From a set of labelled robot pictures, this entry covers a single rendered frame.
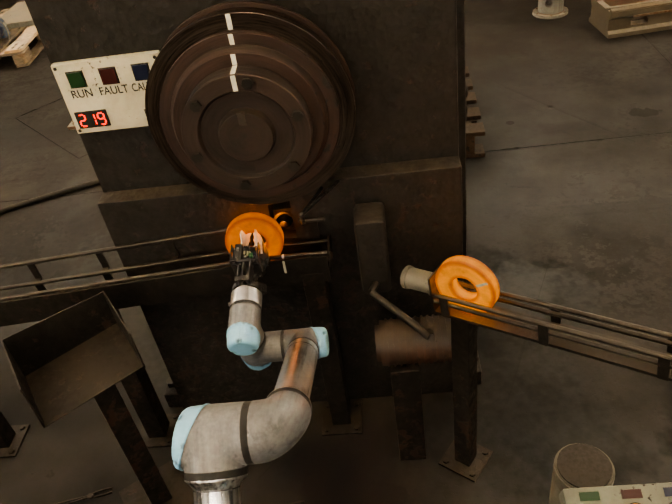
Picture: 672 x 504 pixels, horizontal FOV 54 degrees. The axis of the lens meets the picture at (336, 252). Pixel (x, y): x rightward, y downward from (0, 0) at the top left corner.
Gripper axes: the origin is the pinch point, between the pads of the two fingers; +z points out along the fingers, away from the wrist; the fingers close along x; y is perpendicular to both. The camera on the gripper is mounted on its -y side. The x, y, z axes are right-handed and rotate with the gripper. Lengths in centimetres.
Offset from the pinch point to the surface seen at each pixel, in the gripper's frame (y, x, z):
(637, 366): 3, -84, -47
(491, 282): 5, -58, -25
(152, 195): 8.8, 25.7, 9.1
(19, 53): -154, 241, 333
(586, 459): -9, -72, -62
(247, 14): 57, -11, 10
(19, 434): -73, 98, -19
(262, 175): 27.3, -8.7, -6.0
